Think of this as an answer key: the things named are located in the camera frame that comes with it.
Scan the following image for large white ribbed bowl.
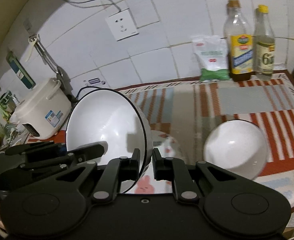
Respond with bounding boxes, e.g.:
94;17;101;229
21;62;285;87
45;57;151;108
66;88;152;193

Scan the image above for pink carrot bear plate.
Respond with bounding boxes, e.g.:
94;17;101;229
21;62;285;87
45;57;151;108
127;130;184;194

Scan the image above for white rice cooker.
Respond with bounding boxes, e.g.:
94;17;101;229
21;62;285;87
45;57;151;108
14;78;71;140

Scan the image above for small white ribbed bowl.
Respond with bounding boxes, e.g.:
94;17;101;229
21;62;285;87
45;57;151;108
203;120;269;180

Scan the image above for striped checkered table cloth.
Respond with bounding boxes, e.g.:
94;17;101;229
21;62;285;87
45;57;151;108
27;72;294;213

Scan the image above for green hanging grater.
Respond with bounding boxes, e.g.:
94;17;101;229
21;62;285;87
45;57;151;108
6;51;35;89

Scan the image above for hanging metal tongs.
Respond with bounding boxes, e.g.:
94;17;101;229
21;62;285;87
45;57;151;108
25;34;73;100

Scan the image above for white green salt bag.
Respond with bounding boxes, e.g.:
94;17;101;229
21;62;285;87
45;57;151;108
192;35;230;81

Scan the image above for clear white vinegar bottle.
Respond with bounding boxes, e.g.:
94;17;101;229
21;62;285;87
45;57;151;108
253;4;275;81

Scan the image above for yellow label cooking wine bottle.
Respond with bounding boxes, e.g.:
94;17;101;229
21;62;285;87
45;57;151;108
223;0;253;82

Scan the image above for white wall socket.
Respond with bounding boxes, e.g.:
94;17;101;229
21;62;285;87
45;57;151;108
106;9;138;41

